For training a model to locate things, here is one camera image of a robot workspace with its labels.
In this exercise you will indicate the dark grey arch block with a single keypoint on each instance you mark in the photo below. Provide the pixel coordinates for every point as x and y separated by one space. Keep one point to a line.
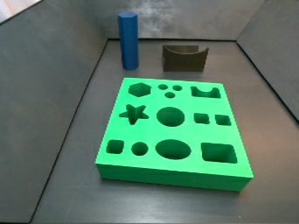
182 58

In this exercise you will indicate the green shape sorter board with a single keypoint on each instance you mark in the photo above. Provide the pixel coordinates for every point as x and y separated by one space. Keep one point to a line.
172 135

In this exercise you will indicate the blue hexagonal prism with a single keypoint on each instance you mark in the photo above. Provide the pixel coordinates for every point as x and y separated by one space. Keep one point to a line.
126 22

